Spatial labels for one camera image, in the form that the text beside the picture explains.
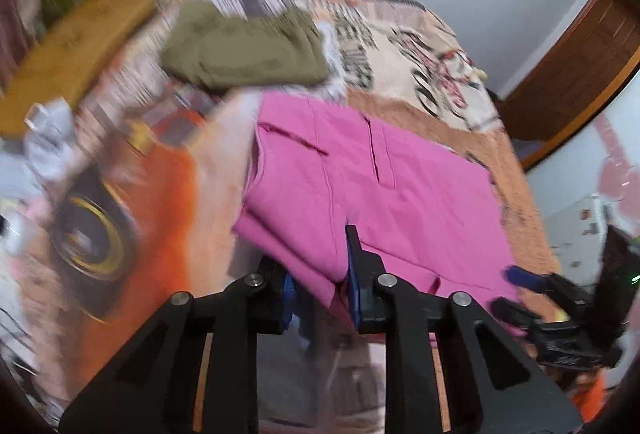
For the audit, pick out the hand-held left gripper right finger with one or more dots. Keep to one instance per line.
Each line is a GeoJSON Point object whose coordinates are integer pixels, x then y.
{"type": "Point", "coordinates": [354, 296]}

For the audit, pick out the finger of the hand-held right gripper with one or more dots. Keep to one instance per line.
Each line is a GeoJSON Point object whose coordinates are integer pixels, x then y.
{"type": "Point", "coordinates": [525, 279]}
{"type": "Point", "coordinates": [512, 311]}

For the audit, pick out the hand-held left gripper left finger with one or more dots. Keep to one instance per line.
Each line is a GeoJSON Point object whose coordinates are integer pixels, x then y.
{"type": "Point", "coordinates": [288, 301]}

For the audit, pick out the pink pants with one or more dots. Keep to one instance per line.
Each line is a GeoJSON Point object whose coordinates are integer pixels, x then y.
{"type": "Point", "coordinates": [375, 194]}

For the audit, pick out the olive green pants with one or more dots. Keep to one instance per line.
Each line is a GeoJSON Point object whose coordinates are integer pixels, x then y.
{"type": "Point", "coordinates": [245, 48]}

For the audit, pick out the white appliance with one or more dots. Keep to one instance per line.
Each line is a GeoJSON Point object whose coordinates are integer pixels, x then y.
{"type": "Point", "coordinates": [575, 234]}

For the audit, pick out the printed blanket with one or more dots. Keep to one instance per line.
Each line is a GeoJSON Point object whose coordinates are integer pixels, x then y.
{"type": "Point", "coordinates": [165, 194]}

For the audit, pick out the wooden door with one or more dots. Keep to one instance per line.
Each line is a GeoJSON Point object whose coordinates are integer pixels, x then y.
{"type": "Point", "coordinates": [575, 78]}

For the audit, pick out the grey crumpled cloth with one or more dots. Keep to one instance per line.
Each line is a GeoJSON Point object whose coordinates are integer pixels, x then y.
{"type": "Point", "coordinates": [50, 138]}

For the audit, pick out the yellow wooden board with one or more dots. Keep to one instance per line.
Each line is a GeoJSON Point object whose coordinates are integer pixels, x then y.
{"type": "Point", "coordinates": [70, 58]}

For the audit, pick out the striped brown curtain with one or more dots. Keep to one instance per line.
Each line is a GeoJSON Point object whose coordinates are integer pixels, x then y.
{"type": "Point", "coordinates": [17, 23]}

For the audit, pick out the pink wall sticker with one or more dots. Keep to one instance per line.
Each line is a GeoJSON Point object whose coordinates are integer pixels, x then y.
{"type": "Point", "coordinates": [617, 163]}

